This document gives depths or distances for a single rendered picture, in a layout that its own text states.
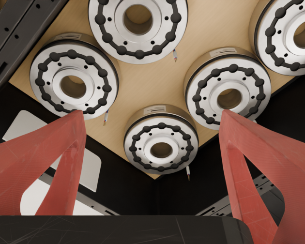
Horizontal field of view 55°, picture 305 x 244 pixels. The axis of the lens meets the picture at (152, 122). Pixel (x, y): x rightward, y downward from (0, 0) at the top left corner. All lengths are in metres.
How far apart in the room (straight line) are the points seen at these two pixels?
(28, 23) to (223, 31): 0.21
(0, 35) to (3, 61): 0.02
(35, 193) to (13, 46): 0.53
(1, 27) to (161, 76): 0.19
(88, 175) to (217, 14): 0.25
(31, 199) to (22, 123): 0.42
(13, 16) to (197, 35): 0.20
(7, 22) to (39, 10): 0.03
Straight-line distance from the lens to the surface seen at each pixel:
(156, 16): 0.31
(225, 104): 0.38
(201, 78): 0.35
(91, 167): 0.40
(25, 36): 0.27
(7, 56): 0.28
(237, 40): 0.37
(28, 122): 0.39
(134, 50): 0.33
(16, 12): 0.26
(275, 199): 0.57
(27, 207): 0.81
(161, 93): 0.39
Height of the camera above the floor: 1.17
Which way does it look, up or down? 54 degrees down
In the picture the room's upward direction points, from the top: 179 degrees clockwise
